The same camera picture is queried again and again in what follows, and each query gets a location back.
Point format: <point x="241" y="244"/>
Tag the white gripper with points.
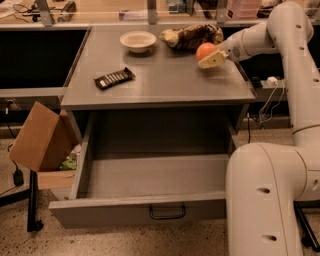
<point x="234" y="49"/>

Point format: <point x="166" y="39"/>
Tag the orange fruit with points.
<point x="204" y="50"/>

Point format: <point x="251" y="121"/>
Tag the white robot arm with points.
<point x="263" y="180"/>

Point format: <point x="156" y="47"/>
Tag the open grey top drawer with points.
<point x="132" y="160"/>

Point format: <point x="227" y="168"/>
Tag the brown chip bag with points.
<point x="190" y="38"/>

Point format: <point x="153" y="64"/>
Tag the pink storage bins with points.
<point x="242" y="9"/>

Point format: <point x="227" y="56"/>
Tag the white power strip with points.
<point x="272" y="82"/>

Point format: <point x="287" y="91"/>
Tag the white paper bowl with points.
<point x="138" y="41"/>

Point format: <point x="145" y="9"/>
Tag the grey cabinet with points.
<point x="164" y="78"/>

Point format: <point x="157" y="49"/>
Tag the black snack bar wrapper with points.
<point x="115" y="78"/>

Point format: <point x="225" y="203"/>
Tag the green trash in box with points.
<point x="70" y="162"/>

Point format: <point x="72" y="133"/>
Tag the cardboard box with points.
<point x="44" y="142"/>

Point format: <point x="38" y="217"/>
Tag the black stand leg right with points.
<point x="309" y="239"/>

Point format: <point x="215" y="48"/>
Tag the black stand leg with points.
<point x="33" y="225"/>
<point x="309" y="239"/>

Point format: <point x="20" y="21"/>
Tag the black power adapter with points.
<point x="18" y="178"/>

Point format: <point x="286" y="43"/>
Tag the black stand leg left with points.
<point x="33" y="225"/>

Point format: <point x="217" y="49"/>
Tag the black drawer handle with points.
<point x="167" y="213"/>

